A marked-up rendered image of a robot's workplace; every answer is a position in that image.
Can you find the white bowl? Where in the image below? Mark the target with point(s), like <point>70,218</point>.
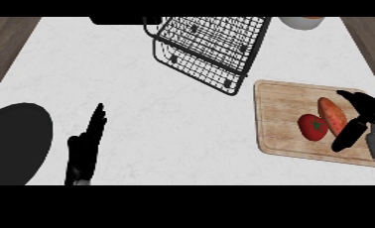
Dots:
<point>301,22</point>

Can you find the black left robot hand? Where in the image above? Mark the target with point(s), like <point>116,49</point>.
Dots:
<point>87,146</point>

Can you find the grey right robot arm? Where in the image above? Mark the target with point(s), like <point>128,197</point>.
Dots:
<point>370,144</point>

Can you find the orange sweet potato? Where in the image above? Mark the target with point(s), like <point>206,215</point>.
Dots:
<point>332,115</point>

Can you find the black appliance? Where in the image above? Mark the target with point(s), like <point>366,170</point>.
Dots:
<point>121,20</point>

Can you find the red tomato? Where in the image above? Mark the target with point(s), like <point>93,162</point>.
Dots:
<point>313,127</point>

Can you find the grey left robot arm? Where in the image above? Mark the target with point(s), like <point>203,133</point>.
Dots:
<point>81,182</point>

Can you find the wooden cutting board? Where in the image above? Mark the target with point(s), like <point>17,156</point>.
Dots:
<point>292,123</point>

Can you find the black round pan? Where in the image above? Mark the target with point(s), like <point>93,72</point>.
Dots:
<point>22,144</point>

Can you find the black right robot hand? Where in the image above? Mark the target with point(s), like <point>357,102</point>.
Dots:
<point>351,129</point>

